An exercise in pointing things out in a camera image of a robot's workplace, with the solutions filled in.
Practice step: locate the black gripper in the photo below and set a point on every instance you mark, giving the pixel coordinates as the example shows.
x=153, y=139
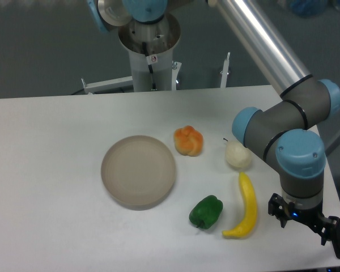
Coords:
x=307, y=211

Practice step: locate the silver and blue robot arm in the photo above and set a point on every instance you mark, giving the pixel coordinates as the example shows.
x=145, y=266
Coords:
x=281, y=136

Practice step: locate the yellow banana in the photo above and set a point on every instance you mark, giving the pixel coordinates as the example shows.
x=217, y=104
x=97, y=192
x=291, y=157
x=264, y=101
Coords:
x=249, y=220

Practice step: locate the white pear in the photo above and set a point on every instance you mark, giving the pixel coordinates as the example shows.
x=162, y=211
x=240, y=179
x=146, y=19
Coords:
x=236, y=155

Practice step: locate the green bell pepper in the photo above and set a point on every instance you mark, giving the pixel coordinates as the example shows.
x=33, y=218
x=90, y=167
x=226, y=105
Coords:
x=206, y=212

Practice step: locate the orange bread roll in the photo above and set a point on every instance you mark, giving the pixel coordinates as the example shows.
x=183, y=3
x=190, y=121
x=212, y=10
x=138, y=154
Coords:
x=188, y=141

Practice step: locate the beige round plate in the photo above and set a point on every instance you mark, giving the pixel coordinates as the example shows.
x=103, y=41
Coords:
x=138, y=172

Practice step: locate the blue object in background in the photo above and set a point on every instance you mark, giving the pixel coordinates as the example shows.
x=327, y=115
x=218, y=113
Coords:
x=307, y=8

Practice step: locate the white right mounting bracket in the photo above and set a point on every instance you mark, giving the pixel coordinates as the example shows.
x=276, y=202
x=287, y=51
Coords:
x=225, y=71

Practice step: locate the white mounting bracket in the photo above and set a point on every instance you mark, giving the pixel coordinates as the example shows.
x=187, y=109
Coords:
x=225, y=71
x=107, y=85

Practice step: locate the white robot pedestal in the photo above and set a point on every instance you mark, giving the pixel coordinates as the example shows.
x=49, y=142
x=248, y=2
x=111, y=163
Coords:
x=150, y=48

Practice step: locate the white left mounting bracket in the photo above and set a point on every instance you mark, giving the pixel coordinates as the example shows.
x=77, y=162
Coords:
x=107, y=85

